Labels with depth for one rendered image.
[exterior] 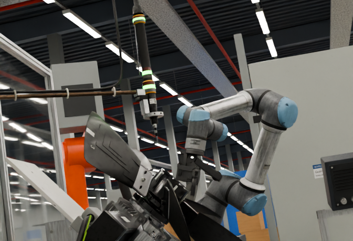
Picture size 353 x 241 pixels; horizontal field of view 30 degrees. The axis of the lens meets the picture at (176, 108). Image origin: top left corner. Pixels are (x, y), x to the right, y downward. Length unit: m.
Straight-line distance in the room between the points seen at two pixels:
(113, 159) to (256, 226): 9.50
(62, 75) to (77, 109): 0.36
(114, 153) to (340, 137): 2.26
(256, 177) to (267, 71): 1.37
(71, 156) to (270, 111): 3.70
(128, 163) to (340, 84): 2.29
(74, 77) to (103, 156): 4.35
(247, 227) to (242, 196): 8.60
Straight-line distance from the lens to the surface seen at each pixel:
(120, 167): 2.01
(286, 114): 2.75
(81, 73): 6.32
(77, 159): 6.26
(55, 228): 2.12
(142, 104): 2.25
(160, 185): 2.08
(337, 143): 4.05
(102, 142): 1.99
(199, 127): 2.42
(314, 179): 4.02
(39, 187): 2.06
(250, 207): 2.85
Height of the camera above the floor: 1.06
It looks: 10 degrees up
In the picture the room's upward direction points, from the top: 9 degrees counter-clockwise
